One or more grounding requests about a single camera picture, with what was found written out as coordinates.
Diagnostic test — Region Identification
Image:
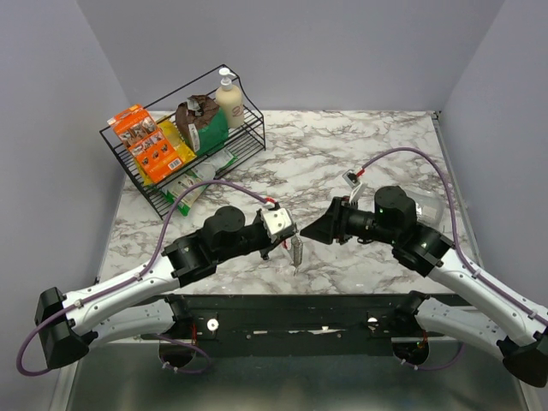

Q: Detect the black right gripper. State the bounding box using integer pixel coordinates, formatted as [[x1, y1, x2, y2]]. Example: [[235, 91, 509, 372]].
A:
[[299, 195, 398, 245]]

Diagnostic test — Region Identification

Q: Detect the red handled metal key holder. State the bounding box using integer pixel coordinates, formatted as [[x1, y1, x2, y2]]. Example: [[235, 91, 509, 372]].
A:
[[283, 235, 304, 271]]

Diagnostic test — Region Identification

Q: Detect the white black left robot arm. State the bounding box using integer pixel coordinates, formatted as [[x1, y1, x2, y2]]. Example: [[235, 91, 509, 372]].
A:
[[35, 205, 297, 369]]

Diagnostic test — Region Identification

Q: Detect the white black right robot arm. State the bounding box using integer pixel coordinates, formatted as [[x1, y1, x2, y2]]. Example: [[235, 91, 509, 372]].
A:
[[301, 186, 547, 388]]

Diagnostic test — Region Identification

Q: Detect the green white snack bag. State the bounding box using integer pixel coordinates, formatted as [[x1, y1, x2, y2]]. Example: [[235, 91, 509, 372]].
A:
[[161, 148, 238, 216]]

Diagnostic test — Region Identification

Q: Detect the silver foil packet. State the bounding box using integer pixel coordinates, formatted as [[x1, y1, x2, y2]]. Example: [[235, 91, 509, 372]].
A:
[[406, 190, 445, 229]]

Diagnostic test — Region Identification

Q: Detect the brown green coffee bag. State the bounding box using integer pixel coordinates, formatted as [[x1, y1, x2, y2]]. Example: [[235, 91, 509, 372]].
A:
[[176, 95, 229, 157]]

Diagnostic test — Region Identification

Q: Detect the yellow snack bag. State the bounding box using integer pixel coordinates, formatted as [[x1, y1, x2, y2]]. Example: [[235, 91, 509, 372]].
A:
[[136, 120, 196, 186]]

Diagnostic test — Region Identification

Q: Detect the cream pump lotion bottle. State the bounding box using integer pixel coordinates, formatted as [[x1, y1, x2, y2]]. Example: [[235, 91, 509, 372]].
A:
[[215, 67, 244, 128]]

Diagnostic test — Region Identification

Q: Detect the orange product box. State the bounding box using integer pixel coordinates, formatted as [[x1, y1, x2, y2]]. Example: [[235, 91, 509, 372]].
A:
[[107, 104, 187, 183]]

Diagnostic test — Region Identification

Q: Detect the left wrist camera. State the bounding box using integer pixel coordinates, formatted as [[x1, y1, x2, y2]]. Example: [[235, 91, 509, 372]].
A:
[[259, 202, 297, 243]]

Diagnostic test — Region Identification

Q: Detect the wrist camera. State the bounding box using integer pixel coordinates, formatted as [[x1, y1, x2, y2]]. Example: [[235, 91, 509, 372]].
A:
[[342, 169, 365, 204], [259, 202, 297, 243]]

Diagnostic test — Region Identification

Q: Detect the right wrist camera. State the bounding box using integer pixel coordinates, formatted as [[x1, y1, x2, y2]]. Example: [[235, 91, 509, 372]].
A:
[[342, 169, 365, 204]]

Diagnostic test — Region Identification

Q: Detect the black metal base rail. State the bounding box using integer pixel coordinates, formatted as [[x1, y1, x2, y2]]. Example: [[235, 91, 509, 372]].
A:
[[140, 293, 476, 357]]

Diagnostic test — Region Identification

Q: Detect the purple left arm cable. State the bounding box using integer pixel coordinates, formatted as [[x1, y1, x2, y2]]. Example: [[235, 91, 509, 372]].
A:
[[15, 179, 279, 377]]

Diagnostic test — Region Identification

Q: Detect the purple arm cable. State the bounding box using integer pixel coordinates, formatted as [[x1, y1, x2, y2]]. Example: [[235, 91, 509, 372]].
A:
[[357, 147, 548, 372], [15, 179, 279, 377]]

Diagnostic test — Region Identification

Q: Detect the black wire rack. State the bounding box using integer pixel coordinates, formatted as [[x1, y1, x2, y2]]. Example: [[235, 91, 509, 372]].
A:
[[99, 64, 266, 219]]

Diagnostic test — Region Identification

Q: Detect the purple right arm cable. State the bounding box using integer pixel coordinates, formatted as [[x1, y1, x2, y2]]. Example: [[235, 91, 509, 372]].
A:
[[357, 147, 548, 372]]

